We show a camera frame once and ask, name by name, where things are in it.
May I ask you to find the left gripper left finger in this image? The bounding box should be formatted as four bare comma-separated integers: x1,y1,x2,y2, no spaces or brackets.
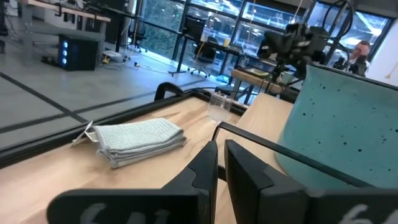
46,140,219,224

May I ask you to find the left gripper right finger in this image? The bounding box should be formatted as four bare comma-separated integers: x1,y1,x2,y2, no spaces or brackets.
224,139,398,224

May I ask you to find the small clear glass cup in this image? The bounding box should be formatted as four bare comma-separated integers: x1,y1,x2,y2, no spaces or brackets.
206,91,234,123

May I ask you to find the large teal speckled mug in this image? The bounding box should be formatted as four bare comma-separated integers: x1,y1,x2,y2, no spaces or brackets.
275,63,398,190

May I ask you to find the white mug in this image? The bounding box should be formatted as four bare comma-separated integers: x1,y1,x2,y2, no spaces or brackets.
279,70,294,85

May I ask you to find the wooden background table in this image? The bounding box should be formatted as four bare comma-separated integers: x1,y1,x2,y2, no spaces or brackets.
230,67,301,105

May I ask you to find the folded grey cloth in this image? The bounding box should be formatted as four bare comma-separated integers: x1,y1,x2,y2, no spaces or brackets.
70,117,188,169

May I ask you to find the black office chair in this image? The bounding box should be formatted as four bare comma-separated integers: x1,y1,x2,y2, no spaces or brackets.
127,17,149,54
185,15,219,78

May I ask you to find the person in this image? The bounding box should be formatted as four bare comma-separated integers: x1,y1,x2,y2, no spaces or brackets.
347,40,371,77

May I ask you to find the black computer tower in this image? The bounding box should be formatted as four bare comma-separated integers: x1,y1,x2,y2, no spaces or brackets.
57,34,99,72

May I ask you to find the wooden top desk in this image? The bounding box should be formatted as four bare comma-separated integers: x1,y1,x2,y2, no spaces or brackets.
20,0,112,63

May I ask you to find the black curved cable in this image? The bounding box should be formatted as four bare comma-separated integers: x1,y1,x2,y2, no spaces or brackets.
154,82,185,102

